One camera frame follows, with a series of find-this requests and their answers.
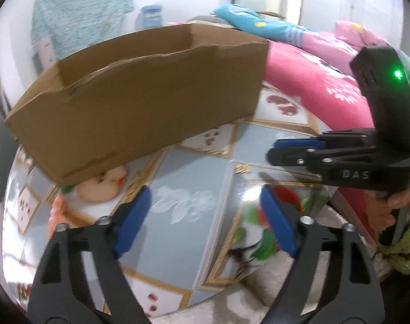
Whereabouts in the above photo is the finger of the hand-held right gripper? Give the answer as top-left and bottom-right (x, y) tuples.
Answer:
(266, 147), (331, 178)
(272, 129), (376, 150)

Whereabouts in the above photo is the brown cardboard box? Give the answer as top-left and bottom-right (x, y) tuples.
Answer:
(4, 22), (270, 187)

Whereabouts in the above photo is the grey box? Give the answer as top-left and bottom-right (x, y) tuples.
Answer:
(0, 118), (18, 200)

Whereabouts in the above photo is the teal cartoon pillow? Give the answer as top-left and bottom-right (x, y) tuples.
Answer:
(213, 3), (318, 49)

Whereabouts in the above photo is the pink floral blanket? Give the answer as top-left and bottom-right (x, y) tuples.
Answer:
(262, 39), (381, 240)

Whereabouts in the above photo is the grey lace-trimmed pillow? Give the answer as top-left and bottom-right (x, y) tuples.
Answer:
(186, 14), (236, 29)

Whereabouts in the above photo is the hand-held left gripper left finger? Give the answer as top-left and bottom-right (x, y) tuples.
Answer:
(28, 186), (152, 324)

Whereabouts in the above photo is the person's right hand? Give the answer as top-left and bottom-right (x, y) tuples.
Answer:
(375, 179), (410, 244)

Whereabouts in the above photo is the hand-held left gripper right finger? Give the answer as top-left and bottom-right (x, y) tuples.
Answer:
(259, 185), (385, 324)

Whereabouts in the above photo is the pink pillow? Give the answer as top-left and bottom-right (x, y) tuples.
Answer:
(335, 20), (393, 53)

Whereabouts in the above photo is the fruit print tablecloth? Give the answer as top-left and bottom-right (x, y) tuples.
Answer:
(2, 84), (344, 318)

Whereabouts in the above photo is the blue water jug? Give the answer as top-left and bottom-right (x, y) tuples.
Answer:
(140, 5), (163, 29)

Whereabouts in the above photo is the teal floral hanging cloth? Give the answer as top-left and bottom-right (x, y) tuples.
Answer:
(31, 0), (135, 61)

